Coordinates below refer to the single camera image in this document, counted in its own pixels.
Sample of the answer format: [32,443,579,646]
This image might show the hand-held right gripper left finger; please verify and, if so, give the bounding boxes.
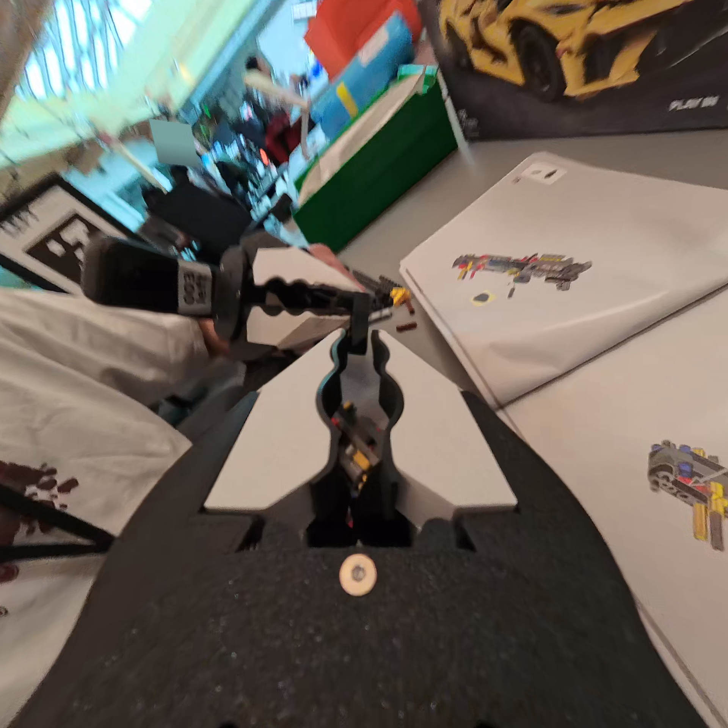
[202,329,347,521]

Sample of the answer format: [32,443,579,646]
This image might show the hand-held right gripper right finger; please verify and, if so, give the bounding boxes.
[372,329,519,529]

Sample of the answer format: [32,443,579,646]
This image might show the lego instruction booklet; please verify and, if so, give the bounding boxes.
[398,151,728,728]

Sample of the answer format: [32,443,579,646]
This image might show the black lego beams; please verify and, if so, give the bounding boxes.
[353,272,399,302]

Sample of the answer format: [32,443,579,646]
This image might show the white paper bag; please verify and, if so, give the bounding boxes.
[298,74,433,200]

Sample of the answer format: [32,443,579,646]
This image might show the red box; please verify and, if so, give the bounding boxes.
[304,0,422,80]

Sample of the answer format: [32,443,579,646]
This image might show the partly built lego model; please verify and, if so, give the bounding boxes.
[330,398,393,496]

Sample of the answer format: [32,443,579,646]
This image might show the black strap with buckle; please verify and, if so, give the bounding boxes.
[0,483,115,561]

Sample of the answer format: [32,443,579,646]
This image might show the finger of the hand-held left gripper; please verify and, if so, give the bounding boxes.
[243,296,373,353]
[250,246,370,299]

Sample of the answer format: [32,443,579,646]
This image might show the black lego set box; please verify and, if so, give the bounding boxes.
[418,0,728,142]

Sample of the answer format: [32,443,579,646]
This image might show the blue box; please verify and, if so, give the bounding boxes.
[310,11,416,137]

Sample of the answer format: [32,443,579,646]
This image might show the person's left hand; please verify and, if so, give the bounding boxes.
[196,318,235,359]

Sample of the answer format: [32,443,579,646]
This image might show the small black lego piece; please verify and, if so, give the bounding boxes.
[350,296,372,355]

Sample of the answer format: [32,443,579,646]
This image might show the green plastic bin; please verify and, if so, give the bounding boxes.
[293,65,458,251]

